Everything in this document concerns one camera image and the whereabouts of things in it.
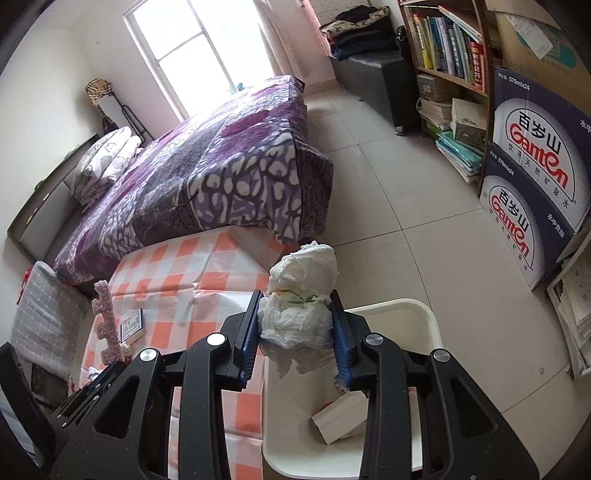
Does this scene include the row of books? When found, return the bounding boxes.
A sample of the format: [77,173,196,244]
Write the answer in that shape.
[411,4,485,90]

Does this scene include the white plastic bin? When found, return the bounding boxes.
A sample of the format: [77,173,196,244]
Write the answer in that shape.
[261,298,444,480]

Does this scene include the dark storage bench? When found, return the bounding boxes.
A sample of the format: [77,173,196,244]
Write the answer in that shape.
[330,48,423,137]

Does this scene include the white cardboard box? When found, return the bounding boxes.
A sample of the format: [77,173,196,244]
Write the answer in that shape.
[310,390,370,445]

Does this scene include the grey checked cushion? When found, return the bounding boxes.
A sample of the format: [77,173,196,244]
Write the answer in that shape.
[10,261,90,381]

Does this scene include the wooden bookshelf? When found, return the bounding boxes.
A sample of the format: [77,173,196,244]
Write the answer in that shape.
[397,0,498,185]

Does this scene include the white plastic bag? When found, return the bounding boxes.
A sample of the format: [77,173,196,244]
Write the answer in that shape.
[257,240,340,374]

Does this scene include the pile of books and boxes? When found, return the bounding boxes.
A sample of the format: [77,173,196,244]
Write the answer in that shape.
[417,74,491,184]

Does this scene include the window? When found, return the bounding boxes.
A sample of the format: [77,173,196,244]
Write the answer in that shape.
[122,0,273,123]

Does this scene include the folded white patterned quilt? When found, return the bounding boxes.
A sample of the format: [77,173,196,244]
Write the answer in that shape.
[70,127,144,208]

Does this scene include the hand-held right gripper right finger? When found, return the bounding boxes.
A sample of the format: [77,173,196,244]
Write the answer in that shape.
[329,288,539,480]

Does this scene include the dark wooden bed headboard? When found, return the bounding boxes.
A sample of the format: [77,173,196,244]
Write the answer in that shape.
[6,134,100,264]

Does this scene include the pink drawer cabinet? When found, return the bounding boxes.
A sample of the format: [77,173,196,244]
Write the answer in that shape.
[307,0,352,29]

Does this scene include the pile of folded clothes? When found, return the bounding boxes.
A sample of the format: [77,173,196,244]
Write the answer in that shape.
[320,4,400,61]

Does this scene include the brown cardboard box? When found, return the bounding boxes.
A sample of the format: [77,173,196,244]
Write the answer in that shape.
[485,0,591,75]

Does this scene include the orange white checked tablecloth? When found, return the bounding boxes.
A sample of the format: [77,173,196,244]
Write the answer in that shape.
[76,231,287,480]

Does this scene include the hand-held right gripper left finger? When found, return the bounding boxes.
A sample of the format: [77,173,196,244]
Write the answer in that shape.
[48,290,264,480]

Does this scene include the black coat rack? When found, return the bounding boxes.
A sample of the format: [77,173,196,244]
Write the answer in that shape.
[85,79,155,144]

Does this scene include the bed with purple cover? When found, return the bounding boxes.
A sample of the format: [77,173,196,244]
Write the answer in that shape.
[52,75,334,284]

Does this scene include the stack of white papers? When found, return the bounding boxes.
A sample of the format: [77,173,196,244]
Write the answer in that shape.
[547,258,591,380]

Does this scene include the white curtain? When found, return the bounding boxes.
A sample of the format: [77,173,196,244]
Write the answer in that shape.
[256,0,308,81]

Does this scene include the pink foam strip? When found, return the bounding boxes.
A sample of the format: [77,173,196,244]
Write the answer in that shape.
[92,280,132,367]

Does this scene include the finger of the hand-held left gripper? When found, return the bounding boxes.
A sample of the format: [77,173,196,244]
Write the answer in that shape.
[58,362,132,421]

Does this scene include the blue water bottle carton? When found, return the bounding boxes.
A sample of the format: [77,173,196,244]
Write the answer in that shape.
[489,65,591,234]
[478,173,587,291]

